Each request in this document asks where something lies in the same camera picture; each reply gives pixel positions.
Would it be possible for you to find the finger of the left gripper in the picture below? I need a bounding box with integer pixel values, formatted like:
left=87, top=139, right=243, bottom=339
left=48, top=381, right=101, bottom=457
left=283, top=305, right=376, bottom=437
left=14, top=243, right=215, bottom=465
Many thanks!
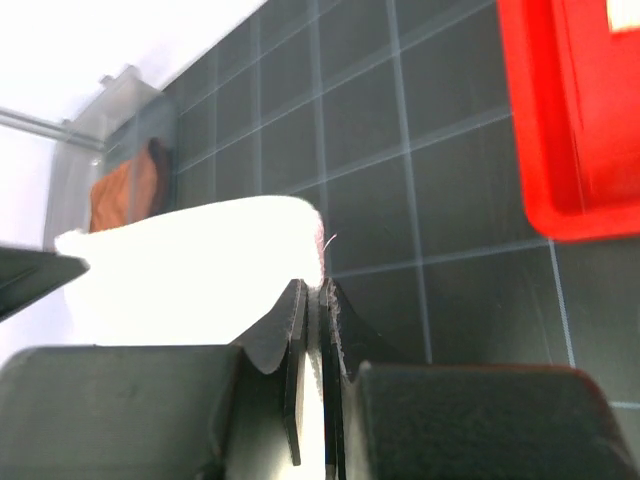
left=0, top=245, right=89, bottom=320

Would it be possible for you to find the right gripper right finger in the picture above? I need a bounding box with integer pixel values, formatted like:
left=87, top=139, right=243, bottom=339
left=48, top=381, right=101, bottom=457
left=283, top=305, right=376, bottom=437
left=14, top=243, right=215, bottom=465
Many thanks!
left=319, top=280, right=639, bottom=479

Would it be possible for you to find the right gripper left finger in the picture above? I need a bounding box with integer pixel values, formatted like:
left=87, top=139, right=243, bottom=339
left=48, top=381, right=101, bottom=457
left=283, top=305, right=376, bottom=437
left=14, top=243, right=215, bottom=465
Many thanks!
left=1, top=280, right=307, bottom=479

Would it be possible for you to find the white pink towel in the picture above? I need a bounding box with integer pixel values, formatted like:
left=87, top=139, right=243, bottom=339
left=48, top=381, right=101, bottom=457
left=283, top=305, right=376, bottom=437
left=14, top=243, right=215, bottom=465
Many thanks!
left=55, top=196, right=325, bottom=479

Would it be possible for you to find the brown towel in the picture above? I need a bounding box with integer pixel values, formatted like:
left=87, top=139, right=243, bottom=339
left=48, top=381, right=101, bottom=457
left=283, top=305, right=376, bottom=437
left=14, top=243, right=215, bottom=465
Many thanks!
left=89, top=137, right=171, bottom=233

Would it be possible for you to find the clear plastic bin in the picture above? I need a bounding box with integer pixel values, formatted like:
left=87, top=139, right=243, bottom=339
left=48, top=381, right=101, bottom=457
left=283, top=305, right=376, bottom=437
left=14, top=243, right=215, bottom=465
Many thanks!
left=42, top=66, right=177, bottom=250

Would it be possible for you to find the red plastic bin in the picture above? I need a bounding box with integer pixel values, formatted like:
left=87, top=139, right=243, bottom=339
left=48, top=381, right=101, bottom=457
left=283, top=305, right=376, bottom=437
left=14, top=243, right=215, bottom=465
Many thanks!
left=497, top=0, right=639, bottom=242

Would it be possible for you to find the left aluminium frame post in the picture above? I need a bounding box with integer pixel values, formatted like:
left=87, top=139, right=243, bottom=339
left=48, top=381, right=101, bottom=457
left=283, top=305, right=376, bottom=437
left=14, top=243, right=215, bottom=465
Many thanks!
left=1, top=107, right=104, bottom=152

